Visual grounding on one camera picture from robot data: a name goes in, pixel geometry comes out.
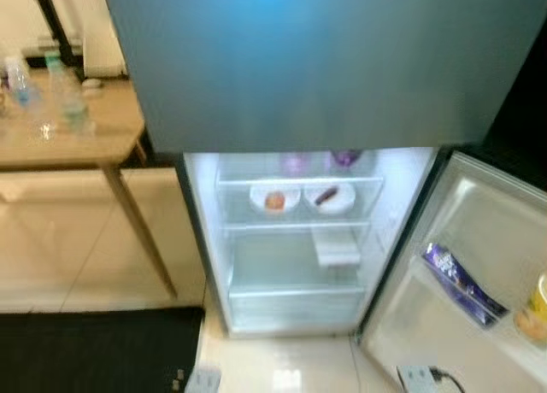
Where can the pink translucent measuring cup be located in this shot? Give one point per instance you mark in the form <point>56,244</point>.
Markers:
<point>294,164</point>

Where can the white plastic fridge tray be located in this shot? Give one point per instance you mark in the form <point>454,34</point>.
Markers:
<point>338,248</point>

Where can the silver fridge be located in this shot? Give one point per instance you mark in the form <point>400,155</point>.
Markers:
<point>325,68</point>

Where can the glass fridge shelf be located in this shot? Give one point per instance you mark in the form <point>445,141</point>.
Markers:
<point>239,181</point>
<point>256,225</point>
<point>282,288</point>

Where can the yellow instant noodle cup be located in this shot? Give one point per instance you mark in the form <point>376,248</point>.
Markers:
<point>537,312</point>

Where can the purple chocolate bar pack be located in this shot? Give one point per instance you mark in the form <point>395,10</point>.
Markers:
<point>453,278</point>

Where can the white ceramic bowl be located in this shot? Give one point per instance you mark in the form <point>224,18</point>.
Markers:
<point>258,196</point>
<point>346,201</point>

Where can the purple mug bowl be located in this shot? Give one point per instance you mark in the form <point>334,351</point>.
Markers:
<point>345,158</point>

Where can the reddish brown sweet potato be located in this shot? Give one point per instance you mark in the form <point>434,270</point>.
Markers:
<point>326,196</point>

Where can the round orange tomato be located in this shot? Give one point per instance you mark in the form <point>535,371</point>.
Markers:
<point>274,202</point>

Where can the clear crisper drawer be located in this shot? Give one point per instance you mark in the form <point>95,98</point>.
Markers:
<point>291,316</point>

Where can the cream chair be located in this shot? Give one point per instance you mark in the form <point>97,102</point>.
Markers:
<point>104,47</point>

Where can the white computer mouse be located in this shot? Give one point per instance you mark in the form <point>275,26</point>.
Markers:
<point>91,84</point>

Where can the black floor mat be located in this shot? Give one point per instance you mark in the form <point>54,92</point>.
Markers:
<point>85,350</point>

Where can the black metal stand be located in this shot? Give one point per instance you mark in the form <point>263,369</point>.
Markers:
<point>55,26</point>

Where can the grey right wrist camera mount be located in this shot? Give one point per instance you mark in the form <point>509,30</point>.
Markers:
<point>414,380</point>

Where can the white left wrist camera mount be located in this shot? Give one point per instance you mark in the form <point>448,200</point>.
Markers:
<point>203,380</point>

